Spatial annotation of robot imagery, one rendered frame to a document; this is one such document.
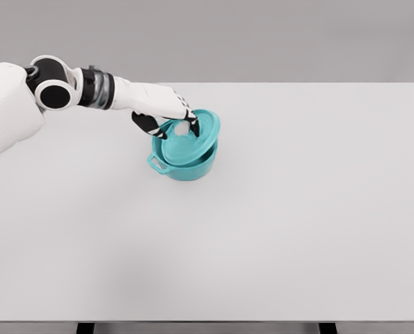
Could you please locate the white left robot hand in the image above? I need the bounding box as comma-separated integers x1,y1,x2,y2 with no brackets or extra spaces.
131,82,200,141

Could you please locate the teal pot lid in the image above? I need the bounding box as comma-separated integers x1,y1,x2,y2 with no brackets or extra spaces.
161,109,221,166

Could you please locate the teal pot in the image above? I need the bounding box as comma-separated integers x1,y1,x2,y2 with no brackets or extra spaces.
147,132,218,182

